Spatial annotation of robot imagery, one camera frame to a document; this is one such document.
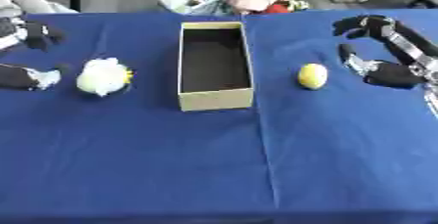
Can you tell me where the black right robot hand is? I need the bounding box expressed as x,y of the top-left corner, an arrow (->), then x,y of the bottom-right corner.
331,15 -> 438,91

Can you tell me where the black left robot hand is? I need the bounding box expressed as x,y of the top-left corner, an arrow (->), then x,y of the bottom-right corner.
0,16 -> 72,92

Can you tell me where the tan cardboard box dark inside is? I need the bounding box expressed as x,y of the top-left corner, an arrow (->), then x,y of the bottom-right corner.
176,21 -> 257,112

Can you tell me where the dark bag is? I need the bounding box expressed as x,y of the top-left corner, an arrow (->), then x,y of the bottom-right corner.
405,0 -> 438,10

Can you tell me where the white fluffy soft toy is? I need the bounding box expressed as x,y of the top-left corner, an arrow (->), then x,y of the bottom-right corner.
75,57 -> 137,98

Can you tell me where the yellow toy lemon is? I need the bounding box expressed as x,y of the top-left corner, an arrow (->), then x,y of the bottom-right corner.
295,63 -> 330,91

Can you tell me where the yellow green toy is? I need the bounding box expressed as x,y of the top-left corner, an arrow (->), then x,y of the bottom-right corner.
287,0 -> 312,12

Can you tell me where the red toy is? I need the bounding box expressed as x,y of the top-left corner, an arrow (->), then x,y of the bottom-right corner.
261,4 -> 293,15

